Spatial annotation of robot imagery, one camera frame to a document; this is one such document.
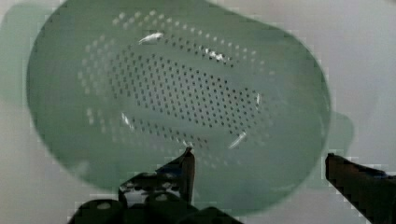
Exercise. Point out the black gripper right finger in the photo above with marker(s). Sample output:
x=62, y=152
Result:
x=372, y=192

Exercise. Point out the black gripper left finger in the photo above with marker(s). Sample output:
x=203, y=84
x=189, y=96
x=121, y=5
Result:
x=176, y=177

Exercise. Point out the green plastic strainer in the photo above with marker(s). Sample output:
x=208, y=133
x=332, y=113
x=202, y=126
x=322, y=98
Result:
x=94, y=92

